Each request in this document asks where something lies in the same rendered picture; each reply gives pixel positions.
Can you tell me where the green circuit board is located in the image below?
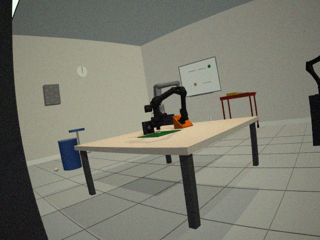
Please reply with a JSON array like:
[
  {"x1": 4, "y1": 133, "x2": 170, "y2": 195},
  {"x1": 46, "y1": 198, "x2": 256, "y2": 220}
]
[{"x1": 137, "y1": 130, "x2": 181, "y2": 138}]

